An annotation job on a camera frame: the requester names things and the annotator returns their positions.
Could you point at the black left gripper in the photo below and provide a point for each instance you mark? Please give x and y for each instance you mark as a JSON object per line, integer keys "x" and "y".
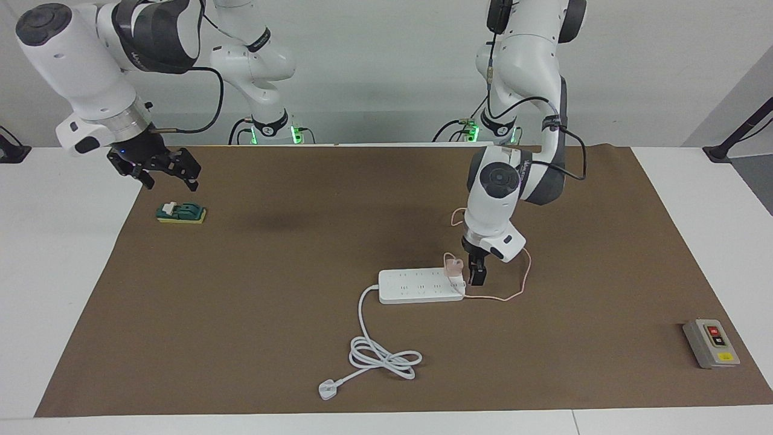
{"x": 474, "y": 252}

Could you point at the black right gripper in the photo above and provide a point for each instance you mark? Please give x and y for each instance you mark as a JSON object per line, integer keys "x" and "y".
{"x": 145, "y": 152}

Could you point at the pink wall charger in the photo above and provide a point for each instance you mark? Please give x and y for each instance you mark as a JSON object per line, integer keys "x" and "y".
{"x": 454, "y": 269}

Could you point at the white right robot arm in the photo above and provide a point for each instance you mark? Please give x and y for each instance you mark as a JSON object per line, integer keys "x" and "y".
{"x": 72, "y": 60}

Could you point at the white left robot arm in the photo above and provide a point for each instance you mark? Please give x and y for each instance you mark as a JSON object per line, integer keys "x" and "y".
{"x": 492, "y": 211}

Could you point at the white power strip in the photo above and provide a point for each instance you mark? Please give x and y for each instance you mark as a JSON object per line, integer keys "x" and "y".
{"x": 410, "y": 287}

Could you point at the white three-pin plug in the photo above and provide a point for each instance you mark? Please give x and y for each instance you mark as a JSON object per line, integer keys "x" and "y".
{"x": 328, "y": 389}

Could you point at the brown table mat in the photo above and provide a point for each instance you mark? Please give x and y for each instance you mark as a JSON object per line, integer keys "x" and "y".
{"x": 543, "y": 350}

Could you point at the black stand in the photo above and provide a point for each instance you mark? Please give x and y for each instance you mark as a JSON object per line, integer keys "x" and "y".
{"x": 718, "y": 152}

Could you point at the green knife switch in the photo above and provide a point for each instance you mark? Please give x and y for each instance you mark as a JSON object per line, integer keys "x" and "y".
{"x": 187, "y": 211}

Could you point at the black clamp bracket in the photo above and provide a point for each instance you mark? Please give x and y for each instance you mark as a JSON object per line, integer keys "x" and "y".
{"x": 12, "y": 154}

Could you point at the grey on-off switch box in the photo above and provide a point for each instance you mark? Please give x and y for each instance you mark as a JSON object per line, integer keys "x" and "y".
{"x": 709, "y": 347}

